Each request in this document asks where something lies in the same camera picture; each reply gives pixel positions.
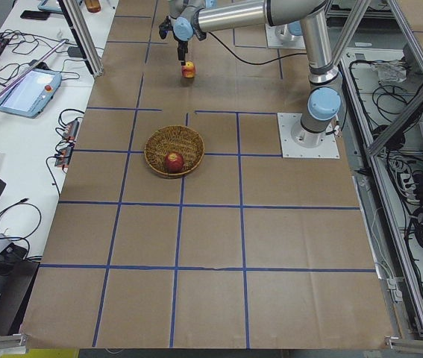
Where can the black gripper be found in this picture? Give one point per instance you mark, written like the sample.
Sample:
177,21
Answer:
181,46

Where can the red yellow apple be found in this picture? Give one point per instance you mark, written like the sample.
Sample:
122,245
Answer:
188,70

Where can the woven wicker basket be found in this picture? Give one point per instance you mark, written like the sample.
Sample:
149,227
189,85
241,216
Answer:
179,138

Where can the dark red apple in basket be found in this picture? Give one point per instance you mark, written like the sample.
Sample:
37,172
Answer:
174,162

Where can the black smartphone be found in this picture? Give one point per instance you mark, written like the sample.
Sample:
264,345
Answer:
35,15

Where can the blue teach pendant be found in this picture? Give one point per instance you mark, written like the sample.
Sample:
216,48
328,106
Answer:
30,96

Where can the metal stand with green clamp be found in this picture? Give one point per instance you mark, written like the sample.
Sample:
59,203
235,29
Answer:
34,65

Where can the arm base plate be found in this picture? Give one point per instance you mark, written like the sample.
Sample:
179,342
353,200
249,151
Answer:
274,42
298,143

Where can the aluminium frame post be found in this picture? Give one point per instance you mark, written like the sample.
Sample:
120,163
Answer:
76,22

